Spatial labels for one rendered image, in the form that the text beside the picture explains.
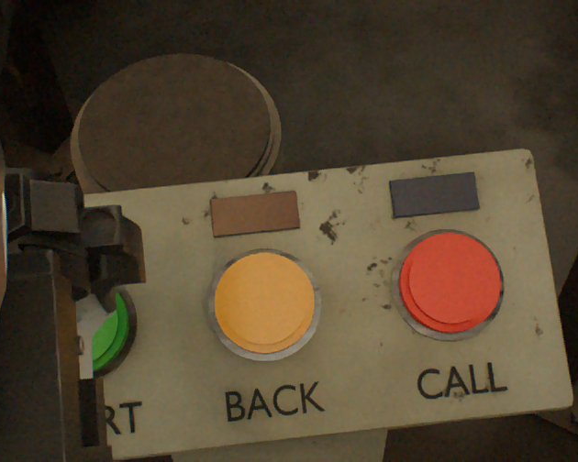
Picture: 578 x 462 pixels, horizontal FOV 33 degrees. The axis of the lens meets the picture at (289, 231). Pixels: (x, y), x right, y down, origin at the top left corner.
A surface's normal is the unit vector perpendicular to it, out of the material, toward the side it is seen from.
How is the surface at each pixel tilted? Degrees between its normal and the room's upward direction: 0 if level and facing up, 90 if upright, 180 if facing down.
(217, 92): 0
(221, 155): 0
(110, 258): 55
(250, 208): 20
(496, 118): 0
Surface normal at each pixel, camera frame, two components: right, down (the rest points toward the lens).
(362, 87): -0.03, -0.52
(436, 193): 0.01, -0.20
